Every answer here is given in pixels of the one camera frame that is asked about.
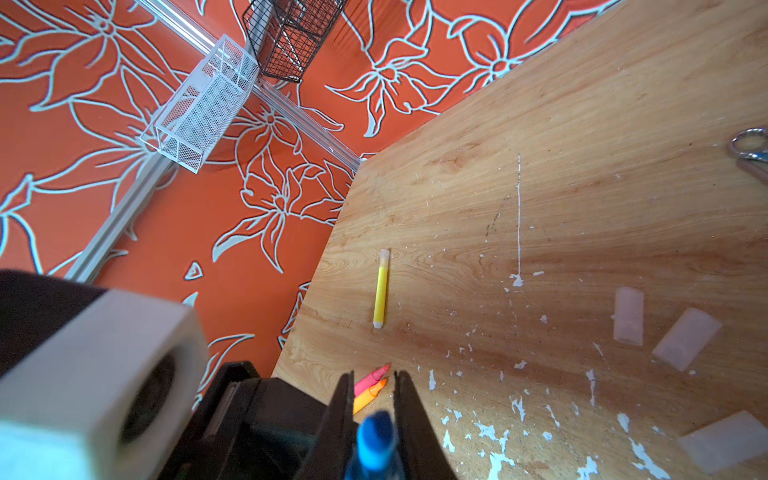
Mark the yellow highlighter pen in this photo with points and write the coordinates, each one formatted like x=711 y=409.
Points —
x=381 y=289

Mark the clear pen cap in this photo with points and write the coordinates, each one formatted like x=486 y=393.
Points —
x=628 y=317
x=725 y=443
x=687 y=338

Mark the pink highlighter pen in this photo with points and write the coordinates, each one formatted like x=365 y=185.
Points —
x=371 y=379

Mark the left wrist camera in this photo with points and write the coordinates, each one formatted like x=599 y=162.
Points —
x=95 y=383

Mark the white wire mesh basket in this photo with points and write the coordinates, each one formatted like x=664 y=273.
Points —
x=189 y=125

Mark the orange highlighter pen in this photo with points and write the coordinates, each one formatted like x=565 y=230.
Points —
x=368 y=395

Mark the blue marker pen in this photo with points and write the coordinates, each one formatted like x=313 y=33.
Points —
x=375 y=454

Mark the black wire mesh basket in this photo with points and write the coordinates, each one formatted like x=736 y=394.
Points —
x=286 y=35

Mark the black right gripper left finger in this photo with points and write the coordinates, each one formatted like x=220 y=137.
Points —
x=329 y=455

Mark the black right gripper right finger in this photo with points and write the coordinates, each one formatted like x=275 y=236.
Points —
x=418 y=446

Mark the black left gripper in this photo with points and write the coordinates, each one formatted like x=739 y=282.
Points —
x=246 y=427

